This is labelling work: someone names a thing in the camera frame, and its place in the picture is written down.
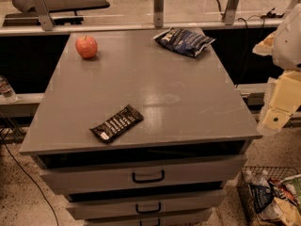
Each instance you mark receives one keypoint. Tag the top grey drawer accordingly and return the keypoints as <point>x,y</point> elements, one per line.
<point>157,173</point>

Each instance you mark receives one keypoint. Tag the plastic bottle in basket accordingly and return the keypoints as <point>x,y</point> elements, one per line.
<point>257,179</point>

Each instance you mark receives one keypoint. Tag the green snack bag in basket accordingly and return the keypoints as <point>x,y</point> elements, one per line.
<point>293,184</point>

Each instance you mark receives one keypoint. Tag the clear plastic water bottle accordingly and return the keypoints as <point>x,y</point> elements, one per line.
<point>7,91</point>

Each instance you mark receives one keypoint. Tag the yellow snack bag in basket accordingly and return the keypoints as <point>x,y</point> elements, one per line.
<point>283,211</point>

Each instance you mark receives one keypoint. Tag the grey drawer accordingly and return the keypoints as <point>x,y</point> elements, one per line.
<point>181,219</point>
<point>157,173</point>
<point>146,206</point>

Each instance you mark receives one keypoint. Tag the left metal bracket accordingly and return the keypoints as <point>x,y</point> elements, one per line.
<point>46,21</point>

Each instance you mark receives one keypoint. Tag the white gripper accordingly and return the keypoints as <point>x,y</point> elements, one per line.
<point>289,44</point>

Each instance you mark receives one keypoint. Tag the right metal bracket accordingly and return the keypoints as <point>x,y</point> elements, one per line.
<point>230,12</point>

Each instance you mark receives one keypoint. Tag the blue snack bag in basket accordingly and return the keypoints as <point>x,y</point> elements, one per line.
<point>262,196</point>

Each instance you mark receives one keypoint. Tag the blue chip bag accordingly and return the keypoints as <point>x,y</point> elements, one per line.
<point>183,42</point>

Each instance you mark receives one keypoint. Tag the red snack bag in basket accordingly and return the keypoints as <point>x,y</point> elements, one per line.
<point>280,191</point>

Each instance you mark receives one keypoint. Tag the red apple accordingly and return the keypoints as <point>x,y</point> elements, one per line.
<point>86,46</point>

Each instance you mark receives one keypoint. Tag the black snack bar wrapper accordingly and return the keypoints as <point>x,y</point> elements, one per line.
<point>117,125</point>

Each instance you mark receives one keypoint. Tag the bottom grey drawer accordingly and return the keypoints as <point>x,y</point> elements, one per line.
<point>181,219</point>

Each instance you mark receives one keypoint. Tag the middle grey drawer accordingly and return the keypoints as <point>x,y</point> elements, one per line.
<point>146,206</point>

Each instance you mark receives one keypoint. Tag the metal bracket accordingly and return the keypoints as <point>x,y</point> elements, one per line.
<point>230,12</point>
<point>158,13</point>
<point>46,21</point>

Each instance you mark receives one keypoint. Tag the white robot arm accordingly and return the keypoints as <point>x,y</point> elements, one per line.
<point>287,49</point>

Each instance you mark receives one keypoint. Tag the middle metal bracket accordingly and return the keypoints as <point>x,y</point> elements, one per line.
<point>158,13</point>

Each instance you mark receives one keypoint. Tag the wire basket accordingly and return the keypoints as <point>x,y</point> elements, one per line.
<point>246,198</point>

